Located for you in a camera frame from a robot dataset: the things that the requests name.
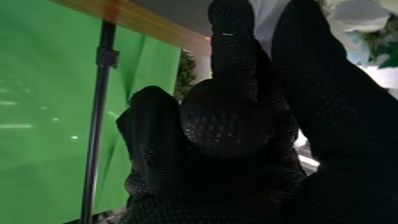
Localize black pole stand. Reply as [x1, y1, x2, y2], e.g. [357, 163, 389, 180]
[78, 19, 121, 224]

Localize white flower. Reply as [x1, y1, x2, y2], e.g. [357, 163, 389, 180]
[322, 0, 398, 34]

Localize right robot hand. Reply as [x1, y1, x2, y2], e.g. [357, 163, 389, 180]
[116, 0, 398, 224]

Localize dark mat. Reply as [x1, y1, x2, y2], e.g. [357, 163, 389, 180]
[128, 0, 215, 35]

